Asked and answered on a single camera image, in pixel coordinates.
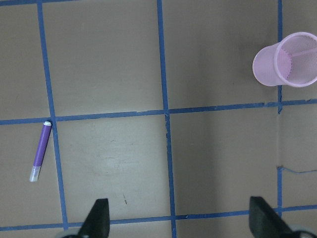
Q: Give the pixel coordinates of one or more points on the pink mesh cup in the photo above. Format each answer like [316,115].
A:
[292,62]

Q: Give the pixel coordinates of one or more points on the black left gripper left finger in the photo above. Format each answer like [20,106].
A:
[97,223]

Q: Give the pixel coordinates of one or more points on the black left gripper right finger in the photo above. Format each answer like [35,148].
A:
[264,221]

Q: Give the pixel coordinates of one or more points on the purple pen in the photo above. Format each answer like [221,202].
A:
[40,153]

